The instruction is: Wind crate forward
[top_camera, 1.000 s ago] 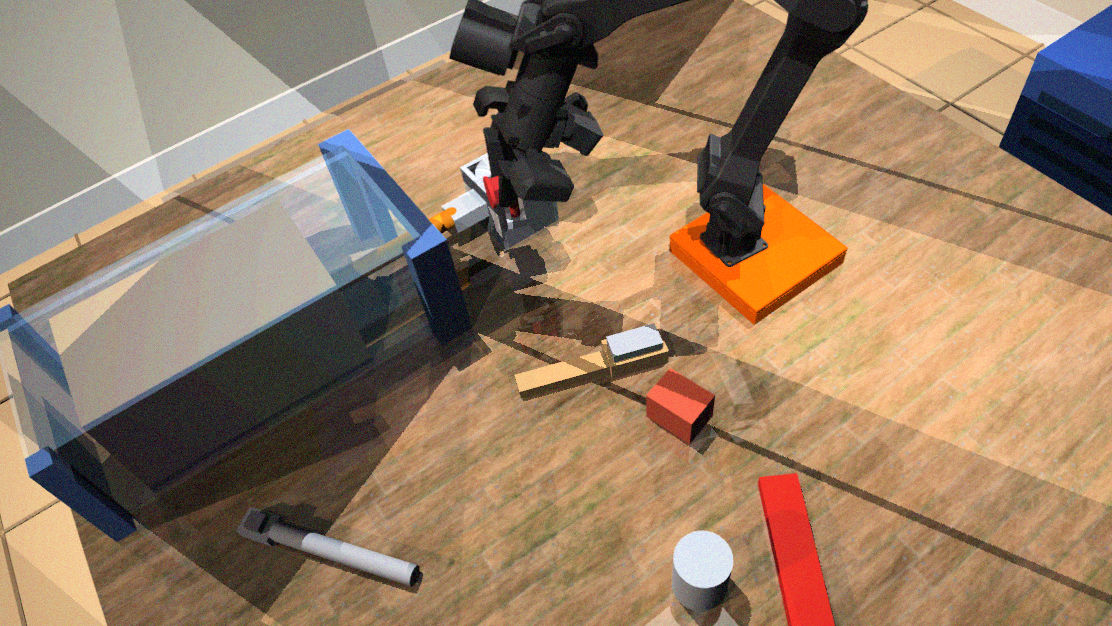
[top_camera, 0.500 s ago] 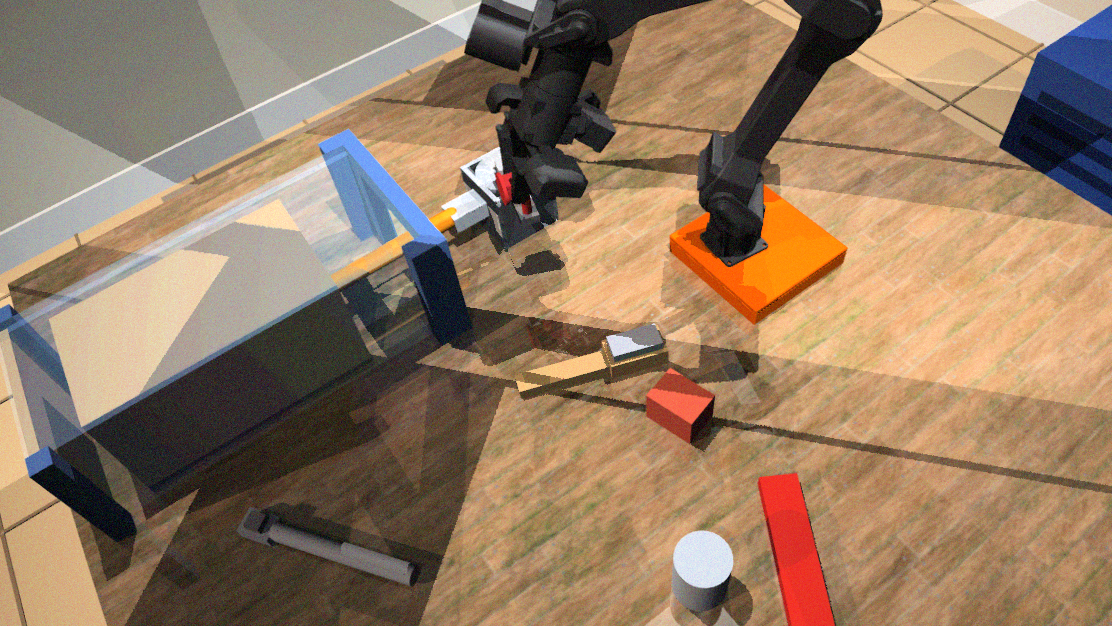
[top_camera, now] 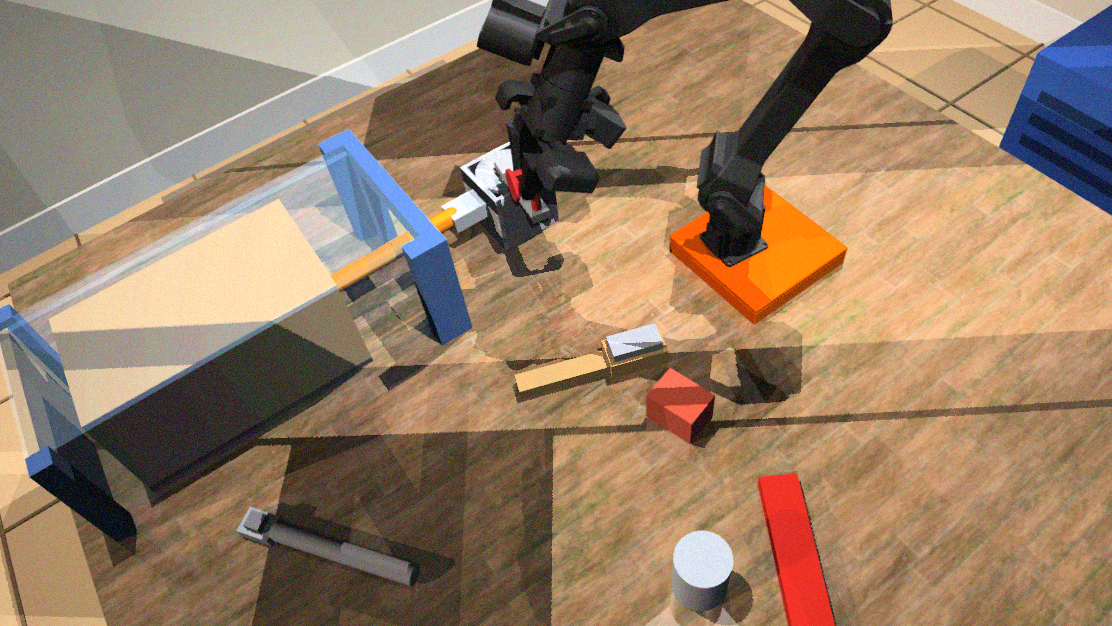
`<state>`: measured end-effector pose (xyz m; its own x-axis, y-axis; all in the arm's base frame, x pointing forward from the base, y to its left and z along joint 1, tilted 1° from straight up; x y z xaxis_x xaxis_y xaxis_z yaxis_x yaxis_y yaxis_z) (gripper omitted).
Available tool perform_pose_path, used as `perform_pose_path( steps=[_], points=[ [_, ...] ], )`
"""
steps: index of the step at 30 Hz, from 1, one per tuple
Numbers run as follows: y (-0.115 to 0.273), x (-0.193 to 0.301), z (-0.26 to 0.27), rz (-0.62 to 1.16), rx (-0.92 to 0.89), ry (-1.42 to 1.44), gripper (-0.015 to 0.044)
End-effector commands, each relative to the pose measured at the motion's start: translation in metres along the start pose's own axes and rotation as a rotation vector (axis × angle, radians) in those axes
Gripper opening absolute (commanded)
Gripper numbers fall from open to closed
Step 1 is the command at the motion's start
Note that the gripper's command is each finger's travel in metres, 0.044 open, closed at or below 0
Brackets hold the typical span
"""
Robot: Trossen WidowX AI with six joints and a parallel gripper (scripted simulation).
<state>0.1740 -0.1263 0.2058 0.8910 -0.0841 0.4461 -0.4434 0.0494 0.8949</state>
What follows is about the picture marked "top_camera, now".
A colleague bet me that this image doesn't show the grey cylindrical rod with square end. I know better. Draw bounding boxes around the grey cylindrical rod with square end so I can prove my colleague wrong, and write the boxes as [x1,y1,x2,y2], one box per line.
[236,507,420,586]

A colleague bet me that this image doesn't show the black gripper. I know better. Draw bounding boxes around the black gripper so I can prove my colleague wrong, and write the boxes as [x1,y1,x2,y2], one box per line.
[496,73,600,200]

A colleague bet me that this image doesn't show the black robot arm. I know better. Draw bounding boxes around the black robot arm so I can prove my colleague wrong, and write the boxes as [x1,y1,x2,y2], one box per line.
[477,0,893,267]

